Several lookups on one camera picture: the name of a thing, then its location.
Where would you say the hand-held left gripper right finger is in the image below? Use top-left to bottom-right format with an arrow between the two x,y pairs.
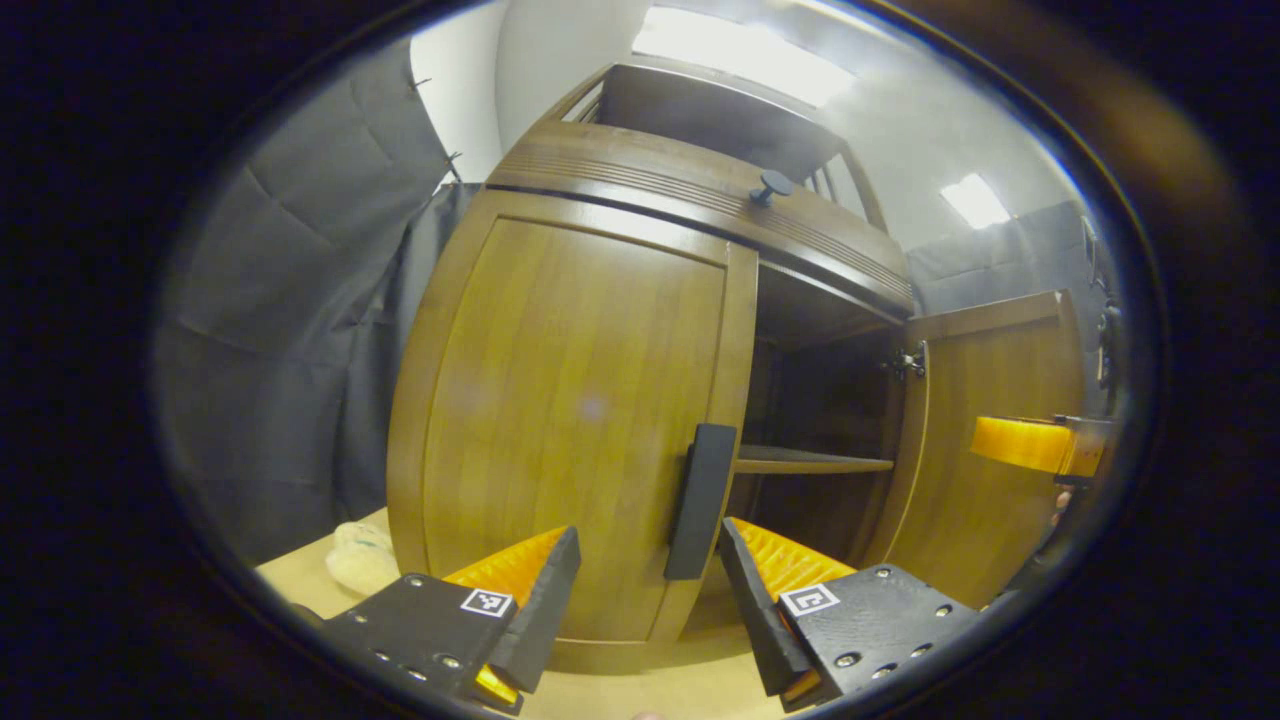
720,517 -> 986,713

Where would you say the wooden shoe cabinet door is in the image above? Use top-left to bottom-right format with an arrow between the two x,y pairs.
865,290 -> 1089,609
387,188 -> 759,646

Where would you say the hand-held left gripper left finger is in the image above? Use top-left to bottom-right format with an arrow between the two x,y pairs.
320,526 -> 582,715

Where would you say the black door handle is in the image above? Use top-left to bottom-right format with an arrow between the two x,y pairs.
664,423 -> 739,581

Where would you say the wooden double-door shoe cabinet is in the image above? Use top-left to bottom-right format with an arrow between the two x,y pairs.
385,62 -> 1091,673

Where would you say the white plastic bag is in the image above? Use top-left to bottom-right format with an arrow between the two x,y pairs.
325,520 -> 403,598

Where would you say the small ceiling light panel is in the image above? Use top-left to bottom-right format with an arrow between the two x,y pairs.
940,173 -> 1011,230

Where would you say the wooden cabinet shelf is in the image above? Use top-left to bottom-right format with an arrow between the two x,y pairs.
735,445 -> 894,475

